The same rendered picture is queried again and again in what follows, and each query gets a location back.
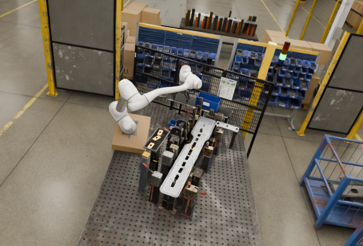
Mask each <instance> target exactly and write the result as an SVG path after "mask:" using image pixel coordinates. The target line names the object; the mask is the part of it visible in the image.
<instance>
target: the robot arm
mask: <svg viewBox="0 0 363 246"><path fill-rule="evenodd" d="M201 86H202V82H201V80H200V79H199V78H198V77H197V76H196V75H194V74H192V72H191V69H190V67H189V66H187V65H184V66H182V67H181V70H180V74H179V86H175V87H165V88H159V89H156V90H153V91H151V92H149V93H146V94H143V95H140V94H139V92H138V91H137V89H136V87H135V86H134V84H133V83H132V82H130V81H129V80H127V79H123V80H121V81H120V82H119V83H118V89H119V93H120V97H119V100H118V101H114V102H112V103H111V104H110V105H109V111H110V113H111V115H112V116H113V118H114V119H115V121H116V122H117V123H118V125H119V126H120V128H121V130H122V135H124V134H127V136H128V139H130V136H131V135H135V136H137V128H138V122H139V121H138V120H135V121H134V120H132V119H131V117H130V116H129V115H128V113H127V108H126V106H128V108H129V110H130V111H137V110H140V109H142V108H143V107H145V106H146V105H147V104H149V103H150V102H151V101H152V100H153V99H154V98H155V97H157V96H159V95H161V94H167V93H172V94H173V98H174V99H173V101H175V97H176V94H177V93H179V92H180V93H183V94H184V95H185V96H186V104H187V102H188V101H189V100H190V99H191V98H190V95H189V90H188V91H187V90H186V89H194V88H195V89H199V88H201ZM175 92H176V93H175ZM186 93H187V94H186ZM186 104H185V105H186Z"/></svg>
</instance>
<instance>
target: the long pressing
mask: <svg viewBox="0 0 363 246"><path fill-rule="evenodd" d="M215 125H216V121H215V120H212V119H209V118H206V117H202V116H200V117H199V119H198V121H197V122H196V124H195V126H194V127H193V129H192V131H191V135H192V136H193V139H192V141H191V143H190V144H187V145H184V147H183V149H182V150H181V152H180V154H179V155H178V157H177V159H176V161H175V162H174V164H173V166H172V168H171V169H170V171H169V173H168V175H167V177H166V178H165V180H164V182H163V184H162V185H161V187H160V192H161V193H163V194H166V195H168V196H172V197H178V196H179V195H180V192H181V190H182V188H183V186H184V184H185V182H186V180H187V178H188V176H189V174H190V172H191V170H192V168H193V165H194V163H195V161H196V159H197V157H198V155H199V153H200V151H201V149H202V147H203V145H204V143H205V141H207V140H208V139H209V138H210V135H211V133H212V131H213V129H214V127H215ZM201 128H202V129H203V131H202V133H201V132H200V129H201ZM198 134H200V136H198ZM196 138H198V141H195V139H196ZM194 142H196V145H195V147H194V148H196V150H193V151H192V153H191V155H188V153H189V151H190V150H191V149H189V148H188V147H189V146H191V147H192V145H193V143H194ZM186 156H189V158H188V160H185V158H186ZM183 162H186V164H185V166H184V167H183V166H182V164H183ZM180 168H182V169H183V170H182V172H181V173H179V172H178V171H179V170H180ZM176 175H179V178H178V180H176V182H175V183H176V184H175V185H174V187H171V185H172V183H173V182H174V178H175V177H176Z"/></svg>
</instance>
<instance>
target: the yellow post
mask: <svg viewBox="0 0 363 246"><path fill-rule="evenodd" d="M276 46H277V43H274V42H268V45H267V48H266V52H265V55H264V58H263V61H262V64H261V67H260V70H259V73H258V77H257V78H258V79H262V80H265V79H266V75H267V72H268V69H269V66H270V63H271V61H272V58H273V55H274V52H275V48H276ZM256 83H257V84H255V86H254V89H253V90H255V91H253V92H252V95H251V97H252V96H253V97H252V98H251V99H250V102H249V104H250V103H251V104H250V105H252V106H253V105H254V106H256V104H257V101H258V98H259V95H260V92H261V90H262V89H259V88H262V87H263V85H264V84H263V82H259V81H258V82H257V81H256ZM260 84H261V85H260ZM257 87H258V89H257ZM255 88H256V89H255ZM256 91H257V92H256ZM258 91H259V92H258ZM253 93H254V95H253ZM254 96H255V97H254ZM254 98H255V99H254ZM256 98H257V99H256ZM251 100H252V102H251ZM253 101H254V102H255V101H256V102H255V103H254V102H253ZM247 111H248V112H247ZM247 111H246V115H245V117H244V121H243V123H245V124H246V125H245V124H242V126H243V127H241V128H243V129H246V130H248V128H249V125H250V122H251V120H252V117H253V116H252V115H253V114H254V113H253V112H254V111H255V110H254V108H253V110H252V108H249V109H248V108H247ZM249 111H250V112H249ZM251 112H252V113H251ZM248 114H249V115H248ZM250 115H251V116H250ZM249 118H250V119H249ZM246 121H247V122H246ZM248 121H249V122H248ZM247 124H248V125H247ZM246 127H247V128H246ZM240 131H241V130H240ZM241 132H243V136H244V141H245V138H246V135H247V132H244V131H241Z"/></svg>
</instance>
